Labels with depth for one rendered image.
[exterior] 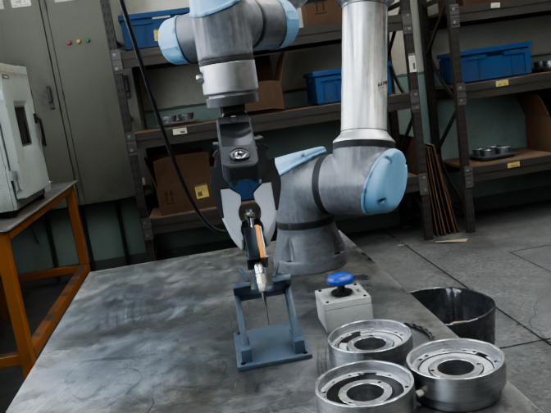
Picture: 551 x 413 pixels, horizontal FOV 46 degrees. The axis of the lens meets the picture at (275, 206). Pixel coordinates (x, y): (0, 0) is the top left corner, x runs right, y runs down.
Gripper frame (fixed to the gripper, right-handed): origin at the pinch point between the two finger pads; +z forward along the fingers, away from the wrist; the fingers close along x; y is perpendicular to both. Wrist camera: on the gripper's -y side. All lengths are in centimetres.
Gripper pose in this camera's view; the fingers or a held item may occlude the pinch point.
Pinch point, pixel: (253, 240)
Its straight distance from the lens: 89.6
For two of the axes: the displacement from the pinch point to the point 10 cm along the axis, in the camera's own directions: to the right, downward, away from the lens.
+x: -9.8, 1.6, -0.8
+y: -1.1, -1.6, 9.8
